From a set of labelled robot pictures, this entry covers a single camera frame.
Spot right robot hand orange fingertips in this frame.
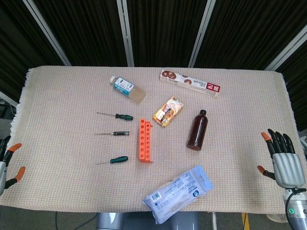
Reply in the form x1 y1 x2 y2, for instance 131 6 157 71
257 128 302 188

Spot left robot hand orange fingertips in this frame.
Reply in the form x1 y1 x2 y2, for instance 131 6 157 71
0 136 26 195

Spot plain teal handle screwdriver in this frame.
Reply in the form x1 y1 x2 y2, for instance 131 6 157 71
95 156 129 165

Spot black metal precision screwdriver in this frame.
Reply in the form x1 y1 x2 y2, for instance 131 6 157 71
94 130 131 136

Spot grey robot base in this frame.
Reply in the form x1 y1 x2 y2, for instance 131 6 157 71
95 212 200 230

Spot green black striped screwdriver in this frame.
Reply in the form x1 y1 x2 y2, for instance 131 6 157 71
96 112 134 121

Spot orange screwdriver holder block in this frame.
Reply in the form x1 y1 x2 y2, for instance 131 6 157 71
138 118 154 164

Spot white round floor plate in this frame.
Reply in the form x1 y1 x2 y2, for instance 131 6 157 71
265 212 290 222

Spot beige woven tablecloth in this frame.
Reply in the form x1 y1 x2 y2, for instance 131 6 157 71
0 66 302 214

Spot brown plastic bottle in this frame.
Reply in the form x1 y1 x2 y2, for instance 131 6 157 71
187 109 209 151

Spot blue wet wipes pack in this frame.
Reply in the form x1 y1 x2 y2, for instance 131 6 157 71
142 163 214 225

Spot long white biscuit box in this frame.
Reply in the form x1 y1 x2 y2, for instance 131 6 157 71
159 69 221 98

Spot yellow curry box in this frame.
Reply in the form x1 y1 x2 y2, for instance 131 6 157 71
152 96 185 128

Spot clear bottle blue label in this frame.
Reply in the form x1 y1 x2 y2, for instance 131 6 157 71
109 76 147 104

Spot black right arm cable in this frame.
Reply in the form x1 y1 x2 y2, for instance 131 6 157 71
284 188 307 215

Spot white metal frame bar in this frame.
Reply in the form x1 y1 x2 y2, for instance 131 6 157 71
0 91 19 108

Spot grey partition post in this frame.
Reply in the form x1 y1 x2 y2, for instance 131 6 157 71
188 0 216 68
23 0 72 67
117 0 135 67
264 31 307 72

